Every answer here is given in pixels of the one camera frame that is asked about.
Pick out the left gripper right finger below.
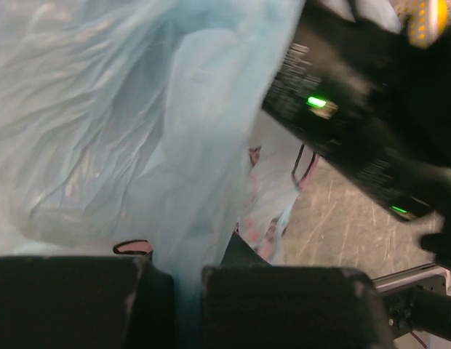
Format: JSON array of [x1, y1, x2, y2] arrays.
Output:
[[201, 237, 394, 348]]

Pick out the blue plastic bag with print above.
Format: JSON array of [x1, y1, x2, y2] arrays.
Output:
[[0, 0, 401, 273]]

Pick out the white perforated plastic basket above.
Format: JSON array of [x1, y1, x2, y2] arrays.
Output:
[[390, 0, 451, 48]]

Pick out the aluminium rail frame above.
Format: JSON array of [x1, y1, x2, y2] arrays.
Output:
[[372, 263, 449, 293]]

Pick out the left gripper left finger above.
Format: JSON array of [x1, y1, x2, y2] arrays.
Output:
[[0, 256, 175, 349]]

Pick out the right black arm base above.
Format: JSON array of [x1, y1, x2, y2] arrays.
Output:
[[378, 274, 451, 342]]

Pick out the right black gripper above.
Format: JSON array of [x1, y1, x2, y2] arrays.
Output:
[[263, 1, 451, 271]]

